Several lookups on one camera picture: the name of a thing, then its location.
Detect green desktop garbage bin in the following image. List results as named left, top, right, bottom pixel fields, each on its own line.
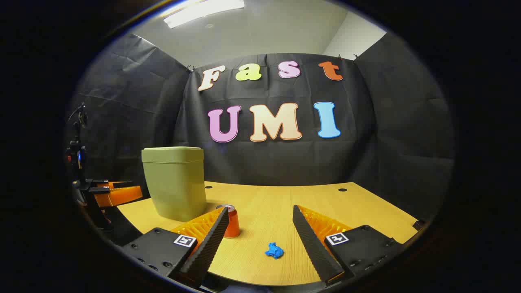
left=141, top=146, right=207, bottom=222

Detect wooden desktop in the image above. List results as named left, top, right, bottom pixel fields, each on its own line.
left=116, top=181, right=420, bottom=286

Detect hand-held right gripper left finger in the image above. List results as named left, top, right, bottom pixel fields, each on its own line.
left=122, top=207, right=230, bottom=287

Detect black backdrop cloth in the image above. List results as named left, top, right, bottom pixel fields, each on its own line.
left=65, top=33, right=454, bottom=222

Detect red pop can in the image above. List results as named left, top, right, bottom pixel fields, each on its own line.
left=216, top=204, right=241, bottom=238

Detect ceiling light panel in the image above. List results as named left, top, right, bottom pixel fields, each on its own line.
left=163, top=0, right=245, bottom=29

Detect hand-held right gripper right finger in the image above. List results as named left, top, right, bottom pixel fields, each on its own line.
left=292, top=205, right=405, bottom=285

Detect blue paper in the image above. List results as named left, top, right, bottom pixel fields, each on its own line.
left=265, top=242, right=285, bottom=260

